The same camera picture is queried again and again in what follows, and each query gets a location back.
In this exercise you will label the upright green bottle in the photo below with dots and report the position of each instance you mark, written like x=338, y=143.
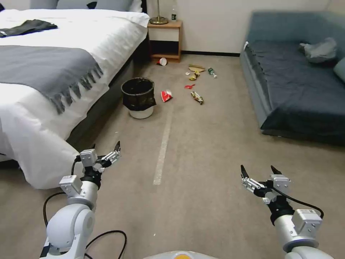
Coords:
x=174, y=16

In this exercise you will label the blue sofa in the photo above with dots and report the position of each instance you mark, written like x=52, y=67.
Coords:
x=291, y=89

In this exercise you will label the dark grey bed base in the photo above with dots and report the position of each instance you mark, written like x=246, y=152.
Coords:
x=107, y=108

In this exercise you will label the flat cardboard piece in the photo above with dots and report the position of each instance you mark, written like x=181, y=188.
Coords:
x=196, y=67

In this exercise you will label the red plastic scrap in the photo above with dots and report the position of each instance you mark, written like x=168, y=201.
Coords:
x=188, y=86

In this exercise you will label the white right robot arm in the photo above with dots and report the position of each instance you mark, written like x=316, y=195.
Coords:
x=291, y=229

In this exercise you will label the crushed red white carton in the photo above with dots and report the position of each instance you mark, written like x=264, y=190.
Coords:
x=166, y=96

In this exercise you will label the brass lamp base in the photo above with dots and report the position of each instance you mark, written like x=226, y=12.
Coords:
x=159, y=20

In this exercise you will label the black trash bag liner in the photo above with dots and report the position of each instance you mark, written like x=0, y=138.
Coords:
x=140, y=101

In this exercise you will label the crumpled yellow red wrapper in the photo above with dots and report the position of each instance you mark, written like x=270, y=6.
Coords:
x=192, y=78

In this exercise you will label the white bed duvet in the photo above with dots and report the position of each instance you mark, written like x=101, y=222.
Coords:
x=107, y=40

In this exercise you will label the white trash can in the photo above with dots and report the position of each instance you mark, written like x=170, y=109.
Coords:
x=140, y=113

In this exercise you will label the crumpled grey bag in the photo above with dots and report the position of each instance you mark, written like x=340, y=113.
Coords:
x=320, y=51

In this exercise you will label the grey fringed throw blanket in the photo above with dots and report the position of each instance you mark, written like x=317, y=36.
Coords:
x=40, y=67

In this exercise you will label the black folded garment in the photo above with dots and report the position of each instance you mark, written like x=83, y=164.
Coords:
x=29, y=27

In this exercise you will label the large grey pillow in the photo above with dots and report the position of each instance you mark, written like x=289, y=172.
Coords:
x=113, y=4

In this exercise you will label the wooden nightstand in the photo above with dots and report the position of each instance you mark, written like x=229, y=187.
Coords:
x=164, y=35

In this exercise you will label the teal cushion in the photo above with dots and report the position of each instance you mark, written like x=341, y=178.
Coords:
x=341, y=70

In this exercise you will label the black baseboard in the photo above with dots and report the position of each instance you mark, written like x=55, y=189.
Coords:
x=210, y=53

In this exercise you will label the small grey pillow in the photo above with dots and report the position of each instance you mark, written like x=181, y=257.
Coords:
x=43, y=3

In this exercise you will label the white pillow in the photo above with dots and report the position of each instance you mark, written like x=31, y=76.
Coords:
x=137, y=5

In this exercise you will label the black headboard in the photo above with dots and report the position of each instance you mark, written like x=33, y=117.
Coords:
x=144, y=6

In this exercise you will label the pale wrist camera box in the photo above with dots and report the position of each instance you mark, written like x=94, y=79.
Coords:
x=88, y=157
x=280, y=183

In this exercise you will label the red white paper cup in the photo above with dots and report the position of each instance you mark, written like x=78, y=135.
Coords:
x=163, y=61

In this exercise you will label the white floor tape strip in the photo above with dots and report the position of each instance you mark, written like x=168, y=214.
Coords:
x=163, y=151

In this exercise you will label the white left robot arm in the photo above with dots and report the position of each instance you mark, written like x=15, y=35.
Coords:
x=72, y=221

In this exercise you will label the yellow paper scrap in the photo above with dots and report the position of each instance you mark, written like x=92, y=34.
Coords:
x=196, y=72

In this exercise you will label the brown yellow snack wrapper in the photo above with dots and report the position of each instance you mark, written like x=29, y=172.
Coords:
x=197, y=97

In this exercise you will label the lying green plastic bottle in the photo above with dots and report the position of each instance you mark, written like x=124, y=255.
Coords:
x=211, y=71

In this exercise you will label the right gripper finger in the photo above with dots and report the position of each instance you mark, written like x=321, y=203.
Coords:
x=253, y=184
x=276, y=170

